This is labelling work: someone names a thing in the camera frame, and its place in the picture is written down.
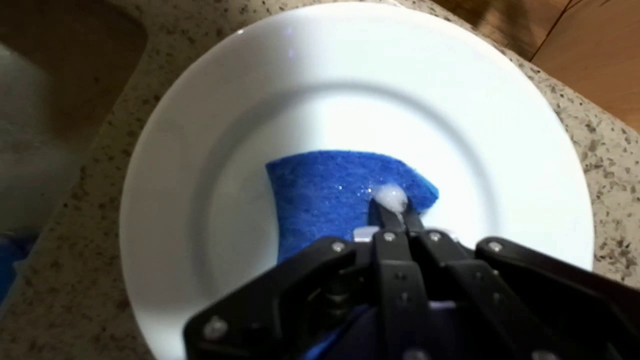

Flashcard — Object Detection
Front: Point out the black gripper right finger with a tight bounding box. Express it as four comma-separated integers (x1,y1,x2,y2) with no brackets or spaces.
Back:
403,209,640,360

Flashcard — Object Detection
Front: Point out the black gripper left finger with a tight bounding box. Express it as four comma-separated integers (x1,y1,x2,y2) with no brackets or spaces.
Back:
182,195,430,360

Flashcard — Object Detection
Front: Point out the blue sponge cloth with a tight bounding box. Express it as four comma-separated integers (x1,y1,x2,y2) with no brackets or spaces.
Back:
264,147,442,360

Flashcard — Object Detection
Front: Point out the white round plate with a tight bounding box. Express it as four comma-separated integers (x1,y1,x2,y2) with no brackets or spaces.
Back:
118,0,598,360

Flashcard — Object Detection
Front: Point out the stainless steel sink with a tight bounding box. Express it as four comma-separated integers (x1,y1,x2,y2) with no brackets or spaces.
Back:
0,0,151,236

